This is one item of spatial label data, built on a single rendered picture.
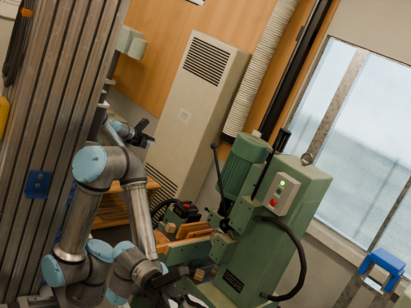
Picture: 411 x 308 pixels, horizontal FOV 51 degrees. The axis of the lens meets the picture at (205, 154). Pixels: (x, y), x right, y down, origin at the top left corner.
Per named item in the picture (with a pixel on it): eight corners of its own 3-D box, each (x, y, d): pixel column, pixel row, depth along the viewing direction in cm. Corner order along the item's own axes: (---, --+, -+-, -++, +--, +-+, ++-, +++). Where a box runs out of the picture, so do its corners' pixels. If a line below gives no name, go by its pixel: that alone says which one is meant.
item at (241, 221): (238, 222, 201) (250, 195, 197) (251, 233, 196) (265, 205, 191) (227, 224, 195) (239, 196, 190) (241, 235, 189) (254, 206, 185)
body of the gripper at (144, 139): (137, 146, 245) (122, 141, 236) (141, 132, 246) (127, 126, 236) (146, 149, 241) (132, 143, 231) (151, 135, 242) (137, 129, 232)
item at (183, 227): (202, 232, 233) (207, 220, 231) (204, 233, 232) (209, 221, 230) (175, 237, 217) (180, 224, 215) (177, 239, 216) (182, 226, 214)
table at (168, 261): (204, 218, 263) (208, 210, 261) (240, 248, 245) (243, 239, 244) (126, 230, 217) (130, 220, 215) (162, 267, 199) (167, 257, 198)
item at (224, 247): (219, 252, 208) (229, 231, 204) (229, 261, 204) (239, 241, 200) (207, 255, 201) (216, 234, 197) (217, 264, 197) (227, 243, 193)
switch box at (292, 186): (268, 203, 190) (284, 172, 185) (285, 215, 184) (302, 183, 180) (260, 203, 186) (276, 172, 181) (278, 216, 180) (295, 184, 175)
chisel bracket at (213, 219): (213, 222, 230) (218, 208, 227) (231, 237, 222) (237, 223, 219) (203, 223, 224) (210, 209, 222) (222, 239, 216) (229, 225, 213)
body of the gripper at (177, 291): (178, 318, 123) (151, 291, 130) (191, 294, 121) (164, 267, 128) (160, 324, 117) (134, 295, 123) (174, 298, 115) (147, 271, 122)
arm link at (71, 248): (87, 286, 157) (134, 156, 141) (50, 297, 145) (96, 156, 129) (70, 266, 163) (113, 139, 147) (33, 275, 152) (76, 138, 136)
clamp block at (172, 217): (180, 218, 245) (185, 205, 242) (195, 231, 237) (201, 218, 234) (161, 220, 234) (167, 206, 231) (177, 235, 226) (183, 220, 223)
